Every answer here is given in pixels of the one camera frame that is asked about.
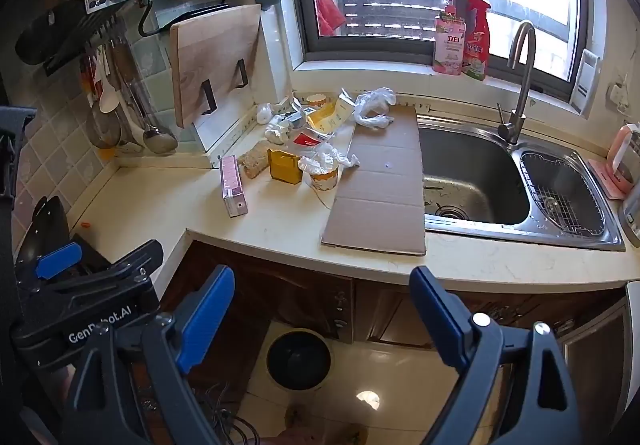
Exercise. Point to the red spray bottle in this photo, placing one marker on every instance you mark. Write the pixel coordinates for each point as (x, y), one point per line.
(475, 50)

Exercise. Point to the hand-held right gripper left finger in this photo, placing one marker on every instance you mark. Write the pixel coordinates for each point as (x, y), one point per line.
(205, 315)

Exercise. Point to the clear plastic bag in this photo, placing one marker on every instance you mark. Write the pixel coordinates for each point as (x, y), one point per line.
(325, 156)
(372, 107)

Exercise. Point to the cream carton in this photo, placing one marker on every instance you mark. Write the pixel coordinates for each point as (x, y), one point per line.
(345, 107)

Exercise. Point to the stainless steel cabinet door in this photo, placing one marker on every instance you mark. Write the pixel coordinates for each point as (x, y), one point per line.
(595, 365)

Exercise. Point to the white wall socket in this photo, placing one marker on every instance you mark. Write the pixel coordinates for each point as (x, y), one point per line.
(617, 92)

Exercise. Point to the black wall utensil rack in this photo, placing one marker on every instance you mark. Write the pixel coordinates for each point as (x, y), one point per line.
(50, 32)

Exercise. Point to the yellow box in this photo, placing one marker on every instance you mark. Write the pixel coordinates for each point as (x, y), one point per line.
(285, 165)

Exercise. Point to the pink box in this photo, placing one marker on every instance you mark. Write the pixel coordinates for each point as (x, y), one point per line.
(232, 185)

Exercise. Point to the cardboard sheet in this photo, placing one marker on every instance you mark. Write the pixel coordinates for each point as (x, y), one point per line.
(380, 195)

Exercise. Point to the black cutting board holder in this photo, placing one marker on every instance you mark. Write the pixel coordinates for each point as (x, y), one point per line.
(207, 97)

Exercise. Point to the red white flat packet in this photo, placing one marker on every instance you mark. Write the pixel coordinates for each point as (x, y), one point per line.
(307, 140)

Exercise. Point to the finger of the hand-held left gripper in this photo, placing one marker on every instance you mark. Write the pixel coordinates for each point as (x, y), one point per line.
(135, 265)
(57, 259)

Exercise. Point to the steel faucet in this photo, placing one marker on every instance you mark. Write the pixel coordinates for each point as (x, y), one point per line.
(522, 75)

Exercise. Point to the pink container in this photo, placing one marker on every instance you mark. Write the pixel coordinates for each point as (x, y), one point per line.
(617, 165)

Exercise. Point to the small white medicine box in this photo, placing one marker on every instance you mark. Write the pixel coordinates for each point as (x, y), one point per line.
(295, 115)

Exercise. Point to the yellow carton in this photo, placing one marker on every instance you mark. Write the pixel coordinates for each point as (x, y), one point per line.
(320, 119)

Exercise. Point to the red hanging utensil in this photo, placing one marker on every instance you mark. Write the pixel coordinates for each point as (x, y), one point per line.
(87, 75)

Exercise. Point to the pink detergent bottle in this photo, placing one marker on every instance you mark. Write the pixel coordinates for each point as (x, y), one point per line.
(450, 50)

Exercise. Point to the round cream-rimmed trash bin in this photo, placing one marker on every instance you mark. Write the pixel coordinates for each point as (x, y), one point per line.
(300, 360)

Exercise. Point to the white rack base tray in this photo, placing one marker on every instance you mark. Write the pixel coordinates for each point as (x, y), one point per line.
(220, 142)

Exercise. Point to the wooden cutting board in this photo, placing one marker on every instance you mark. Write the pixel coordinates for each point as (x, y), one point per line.
(210, 60)

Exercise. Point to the steel double sink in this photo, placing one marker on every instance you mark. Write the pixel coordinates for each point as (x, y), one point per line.
(470, 165)

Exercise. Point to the small paper baking cup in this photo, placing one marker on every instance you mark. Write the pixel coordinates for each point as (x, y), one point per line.
(316, 100)

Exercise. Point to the red cloth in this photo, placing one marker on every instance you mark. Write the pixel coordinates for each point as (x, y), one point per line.
(330, 12)

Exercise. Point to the white rice paddle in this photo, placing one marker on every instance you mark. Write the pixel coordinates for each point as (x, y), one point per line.
(107, 100)

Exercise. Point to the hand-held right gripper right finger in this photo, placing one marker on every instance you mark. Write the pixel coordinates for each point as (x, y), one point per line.
(440, 310)

